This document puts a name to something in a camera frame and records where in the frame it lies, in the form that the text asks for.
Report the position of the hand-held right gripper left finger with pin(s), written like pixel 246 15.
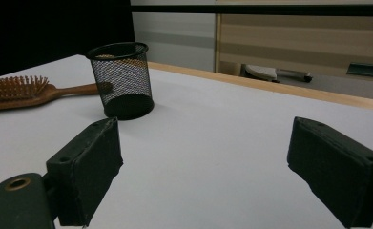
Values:
pixel 88 165

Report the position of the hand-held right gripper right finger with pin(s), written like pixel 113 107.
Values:
pixel 340 178

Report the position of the wooden hairbrush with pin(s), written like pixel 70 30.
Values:
pixel 31 93

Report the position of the black mesh pen holder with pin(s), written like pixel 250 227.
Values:
pixel 123 79

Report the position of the grey chair base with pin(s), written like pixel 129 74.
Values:
pixel 263 73

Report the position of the black curtain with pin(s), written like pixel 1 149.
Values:
pixel 47 28

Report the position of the light wooden desk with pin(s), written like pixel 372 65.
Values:
pixel 301 38

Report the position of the white cabinet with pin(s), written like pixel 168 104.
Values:
pixel 174 38

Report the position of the black horizontal frame bar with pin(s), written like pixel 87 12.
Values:
pixel 270 10

